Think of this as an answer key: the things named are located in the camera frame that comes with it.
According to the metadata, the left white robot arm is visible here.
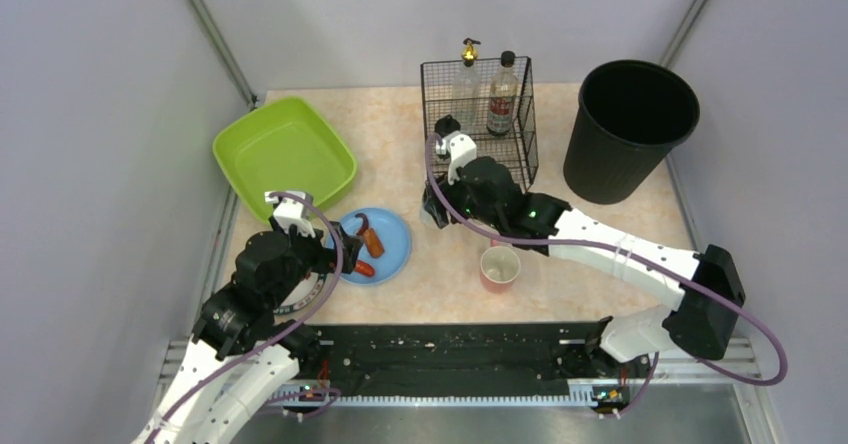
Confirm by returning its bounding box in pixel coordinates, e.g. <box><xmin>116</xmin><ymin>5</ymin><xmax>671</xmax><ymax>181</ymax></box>
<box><xmin>135</xmin><ymin>218</ymin><xmax>364</xmax><ymax>443</ymax></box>

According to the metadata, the blue plate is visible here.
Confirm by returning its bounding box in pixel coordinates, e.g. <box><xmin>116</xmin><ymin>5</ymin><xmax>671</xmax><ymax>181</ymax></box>
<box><xmin>338</xmin><ymin>207</ymin><xmax>411</xmax><ymax>286</ymax></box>

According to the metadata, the dark red chili pepper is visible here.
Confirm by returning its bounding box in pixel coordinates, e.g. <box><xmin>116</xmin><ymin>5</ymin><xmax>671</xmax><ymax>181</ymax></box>
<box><xmin>355</xmin><ymin>212</ymin><xmax>370</xmax><ymax>236</ymax></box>

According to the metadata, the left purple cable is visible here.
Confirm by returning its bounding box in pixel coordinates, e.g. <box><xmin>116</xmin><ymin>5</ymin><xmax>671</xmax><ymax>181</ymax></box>
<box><xmin>142</xmin><ymin>192</ymin><xmax>346</xmax><ymax>444</ymax></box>

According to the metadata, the clear bottle gold pump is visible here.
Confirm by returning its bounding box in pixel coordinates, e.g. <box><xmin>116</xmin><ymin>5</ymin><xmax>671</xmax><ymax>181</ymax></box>
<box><xmin>451</xmin><ymin>38</ymin><xmax>481</xmax><ymax>131</ymax></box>

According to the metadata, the clear jar black lid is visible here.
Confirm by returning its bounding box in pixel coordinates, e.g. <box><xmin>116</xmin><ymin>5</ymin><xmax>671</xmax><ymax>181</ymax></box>
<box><xmin>434</xmin><ymin>114</ymin><xmax>461</xmax><ymax>160</ymax></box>
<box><xmin>419</xmin><ymin>201</ymin><xmax>438</xmax><ymax>229</ymax></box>

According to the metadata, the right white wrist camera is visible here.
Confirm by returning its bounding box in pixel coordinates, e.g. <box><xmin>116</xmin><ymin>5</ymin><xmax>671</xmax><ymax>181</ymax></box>
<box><xmin>435</xmin><ymin>131</ymin><xmax>477</xmax><ymax>185</ymax></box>

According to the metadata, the green plastic tub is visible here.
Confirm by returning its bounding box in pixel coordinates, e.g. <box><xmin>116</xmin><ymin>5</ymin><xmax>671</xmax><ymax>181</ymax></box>
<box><xmin>212</xmin><ymin>96</ymin><xmax>358</xmax><ymax>222</ymax></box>

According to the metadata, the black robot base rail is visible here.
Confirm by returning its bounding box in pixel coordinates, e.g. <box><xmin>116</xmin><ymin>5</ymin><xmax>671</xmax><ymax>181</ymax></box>
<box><xmin>287</xmin><ymin>322</ymin><xmax>651</xmax><ymax>406</ymax></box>

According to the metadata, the black wire basket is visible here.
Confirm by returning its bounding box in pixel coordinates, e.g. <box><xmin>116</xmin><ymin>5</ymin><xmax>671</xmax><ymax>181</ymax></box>
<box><xmin>419</xmin><ymin>56</ymin><xmax>539</xmax><ymax>190</ymax></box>

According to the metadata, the orange sausage piece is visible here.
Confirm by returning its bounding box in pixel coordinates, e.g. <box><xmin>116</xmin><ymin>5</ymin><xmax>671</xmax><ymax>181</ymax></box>
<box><xmin>361</xmin><ymin>228</ymin><xmax>385</xmax><ymax>259</ymax></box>

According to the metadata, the white green rimmed plate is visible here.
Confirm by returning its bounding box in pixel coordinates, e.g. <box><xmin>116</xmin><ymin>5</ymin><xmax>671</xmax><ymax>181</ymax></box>
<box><xmin>274</xmin><ymin>273</ymin><xmax>327</xmax><ymax>316</ymax></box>

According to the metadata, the brown sauce bottle black cap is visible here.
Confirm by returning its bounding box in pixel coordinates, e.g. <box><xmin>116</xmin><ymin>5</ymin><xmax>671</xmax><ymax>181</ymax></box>
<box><xmin>486</xmin><ymin>50</ymin><xmax>519</xmax><ymax>137</ymax></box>

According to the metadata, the black trash bin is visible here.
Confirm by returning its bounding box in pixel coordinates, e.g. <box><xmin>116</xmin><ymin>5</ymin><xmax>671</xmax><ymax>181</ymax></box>
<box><xmin>563</xmin><ymin>60</ymin><xmax>700</xmax><ymax>205</ymax></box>

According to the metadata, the pink mug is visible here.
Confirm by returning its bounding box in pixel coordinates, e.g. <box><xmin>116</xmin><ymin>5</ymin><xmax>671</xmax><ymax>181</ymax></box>
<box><xmin>479</xmin><ymin>245</ymin><xmax>522</xmax><ymax>294</ymax></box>

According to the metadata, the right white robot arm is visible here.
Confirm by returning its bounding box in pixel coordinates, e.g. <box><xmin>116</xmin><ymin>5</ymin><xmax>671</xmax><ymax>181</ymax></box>
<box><xmin>422</xmin><ymin>157</ymin><xmax>746</xmax><ymax>362</ymax></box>

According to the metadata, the red sausage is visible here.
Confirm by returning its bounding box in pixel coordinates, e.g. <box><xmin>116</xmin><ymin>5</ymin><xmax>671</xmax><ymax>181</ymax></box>
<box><xmin>354</xmin><ymin>260</ymin><xmax>376</xmax><ymax>278</ymax></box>

